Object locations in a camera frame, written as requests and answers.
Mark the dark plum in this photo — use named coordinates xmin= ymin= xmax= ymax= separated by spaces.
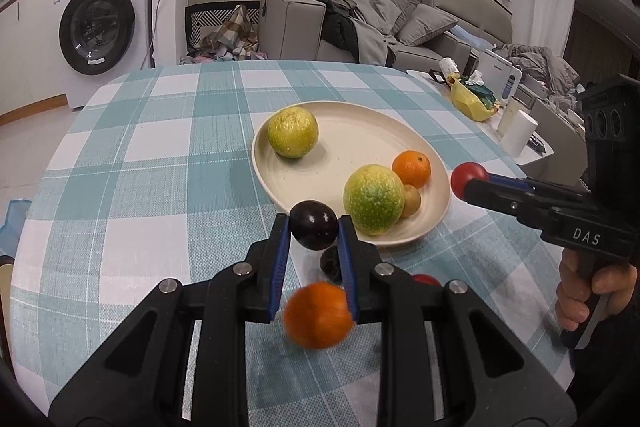
xmin=319 ymin=245 xmax=343 ymax=284
xmin=288 ymin=200 xmax=338 ymax=251

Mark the green-yellow citrus fruit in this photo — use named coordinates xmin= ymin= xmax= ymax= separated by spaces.
xmin=343 ymin=164 xmax=405 ymax=236

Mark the red tomato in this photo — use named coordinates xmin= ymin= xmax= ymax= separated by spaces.
xmin=412 ymin=274 xmax=442 ymax=287
xmin=450 ymin=161 xmax=489 ymax=200

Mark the large orange mandarin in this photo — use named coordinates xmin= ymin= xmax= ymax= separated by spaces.
xmin=282 ymin=282 xmax=355 ymax=350

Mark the brown longan fruit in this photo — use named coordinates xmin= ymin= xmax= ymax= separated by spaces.
xmin=401 ymin=184 xmax=422 ymax=218

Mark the small orange mandarin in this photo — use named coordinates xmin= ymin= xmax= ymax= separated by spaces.
xmin=392 ymin=150 xmax=432 ymax=188

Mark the yellow-green guava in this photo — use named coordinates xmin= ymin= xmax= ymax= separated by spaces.
xmin=267 ymin=106 xmax=319 ymax=159

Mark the person's right hand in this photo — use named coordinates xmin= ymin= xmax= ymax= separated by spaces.
xmin=555 ymin=248 xmax=638 ymax=332

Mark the white paper roll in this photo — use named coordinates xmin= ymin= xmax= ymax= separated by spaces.
xmin=500 ymin=110 xmax=538 ymax=157

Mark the white side table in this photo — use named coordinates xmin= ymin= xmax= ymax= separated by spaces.
xmin=407 ymin=69 xmax=554 ymax=167

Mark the yellow plastic bag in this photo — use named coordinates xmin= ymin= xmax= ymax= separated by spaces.
xmin=450 ymin=79 xmax=499 ymax=122

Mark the white appliance box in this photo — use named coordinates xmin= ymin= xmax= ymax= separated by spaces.
xmin=476 ymin=50 xmax=522 ymax=103

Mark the grey blanket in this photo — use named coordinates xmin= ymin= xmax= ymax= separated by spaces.
xmin=494 ymin=43 xmax=580 ymax=98

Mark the cream round plate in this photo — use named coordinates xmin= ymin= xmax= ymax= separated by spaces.
xmin=252 ymin=101 xmax=451 ymax=247

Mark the white bottle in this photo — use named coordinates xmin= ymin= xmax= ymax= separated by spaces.
xmin=438 ymin=57 xmax=460 ymax=79

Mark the teal checked tablecloth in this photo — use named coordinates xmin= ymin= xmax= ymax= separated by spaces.
xmin=10 ymin=61 xmax=573 ymax=426

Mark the grey cushion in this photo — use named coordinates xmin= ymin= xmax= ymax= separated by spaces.
xmin=373 ymin=0 xmax=422 ymax=36
xmin=396 ymin=3 xmax=459 ymax=46

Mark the plaid cloth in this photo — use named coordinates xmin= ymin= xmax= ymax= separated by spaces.
xmin=181 ymin=4 xmax=267 ymax=64

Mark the dark clothes pile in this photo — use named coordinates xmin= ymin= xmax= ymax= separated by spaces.
xmin=264 ymin=0 xmax=396 ymax=65

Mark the grey sofa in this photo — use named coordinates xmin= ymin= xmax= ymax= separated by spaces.
xmin=258 ymin=0 xmax=513 ymax=72

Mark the black patterned laundry basket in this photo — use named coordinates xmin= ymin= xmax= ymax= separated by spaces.
xmin=184 ymin=0 xmax=260 ymax=52

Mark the white kitchen cabinet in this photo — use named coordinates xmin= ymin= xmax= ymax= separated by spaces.
xmin=0 ymin=0 xmax=64 ymax=115

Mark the white washing machine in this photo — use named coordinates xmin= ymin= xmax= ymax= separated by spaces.
xmin=52 ymin=0 xmax=154 ymax=109

